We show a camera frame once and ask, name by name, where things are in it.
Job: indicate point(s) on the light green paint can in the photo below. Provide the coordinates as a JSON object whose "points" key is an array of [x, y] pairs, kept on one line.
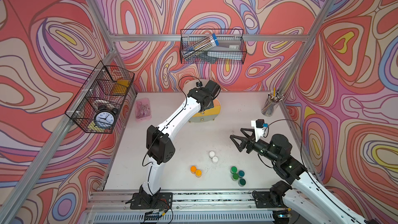
{"points": [[234, 170]]}

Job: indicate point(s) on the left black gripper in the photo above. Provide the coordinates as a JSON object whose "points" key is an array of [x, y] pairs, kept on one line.
{"points": [[210, 104]]}

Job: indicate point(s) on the clear tube of pencils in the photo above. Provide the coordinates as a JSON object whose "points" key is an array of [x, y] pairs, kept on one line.
{"points": [[195, 48]]}

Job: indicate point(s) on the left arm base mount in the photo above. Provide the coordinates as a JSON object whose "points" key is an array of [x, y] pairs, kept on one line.
{"points": [[144, 200]]}

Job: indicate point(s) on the orange paint can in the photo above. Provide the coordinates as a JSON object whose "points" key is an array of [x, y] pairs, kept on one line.
{"points": [[193, 169]]}

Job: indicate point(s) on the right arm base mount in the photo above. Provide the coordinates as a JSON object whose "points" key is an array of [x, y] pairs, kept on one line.
{"points": [[272, 198]]}

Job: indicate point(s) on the black wire basket back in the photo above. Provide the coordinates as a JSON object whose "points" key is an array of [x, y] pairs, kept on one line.
{"points": [[226, 38]]}

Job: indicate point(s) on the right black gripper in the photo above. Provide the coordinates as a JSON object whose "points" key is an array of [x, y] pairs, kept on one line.
{"points": [[244, 141]]}

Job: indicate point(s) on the clear pencil cup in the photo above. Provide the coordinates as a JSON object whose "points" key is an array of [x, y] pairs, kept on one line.
{"points": [[273, 98]]}

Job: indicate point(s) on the pink plastic box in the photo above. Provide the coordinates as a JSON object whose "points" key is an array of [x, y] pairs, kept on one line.
{"points": [[143, 109]]}

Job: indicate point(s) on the yellow object in basket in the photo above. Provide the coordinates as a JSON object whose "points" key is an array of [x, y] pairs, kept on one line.
{"points": [[120, 87]]}

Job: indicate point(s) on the dark green paint can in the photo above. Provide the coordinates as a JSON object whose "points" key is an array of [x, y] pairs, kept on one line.
{"points": [[242, 182]]}

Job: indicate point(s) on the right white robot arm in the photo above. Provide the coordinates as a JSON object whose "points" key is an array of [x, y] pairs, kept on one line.
{"points": [[298, 189]]}

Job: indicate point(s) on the aluminium rail base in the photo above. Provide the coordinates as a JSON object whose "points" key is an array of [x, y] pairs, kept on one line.
{"points": [[240, 206]]}

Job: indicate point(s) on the round white drawer cabinet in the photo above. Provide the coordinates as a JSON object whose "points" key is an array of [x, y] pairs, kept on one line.
{"points": [[207, 115]]}

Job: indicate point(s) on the black wire basket left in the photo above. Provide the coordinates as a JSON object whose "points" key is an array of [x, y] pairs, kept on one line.
{"points": [[96, 91]]}

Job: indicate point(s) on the teal paint can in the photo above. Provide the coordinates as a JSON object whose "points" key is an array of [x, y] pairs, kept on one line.
{"points": [[241, 173]]}

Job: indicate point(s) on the grey white box in basket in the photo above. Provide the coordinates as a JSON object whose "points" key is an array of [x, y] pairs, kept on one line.
{"points": [[230, 53]]}

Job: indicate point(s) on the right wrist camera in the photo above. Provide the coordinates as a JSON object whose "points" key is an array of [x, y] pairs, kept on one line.
{"points": [[261, 129]]}

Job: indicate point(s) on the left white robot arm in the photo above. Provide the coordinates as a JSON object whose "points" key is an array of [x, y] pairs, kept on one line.
{"points": [[159, 144]]}

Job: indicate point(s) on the black alarm clock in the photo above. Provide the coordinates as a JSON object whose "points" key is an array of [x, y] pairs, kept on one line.
{"points": [[106, 117]]}

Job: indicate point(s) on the black wire basket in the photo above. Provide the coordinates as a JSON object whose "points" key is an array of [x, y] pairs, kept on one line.
{"points": [[226, 38], [96, 91]]}

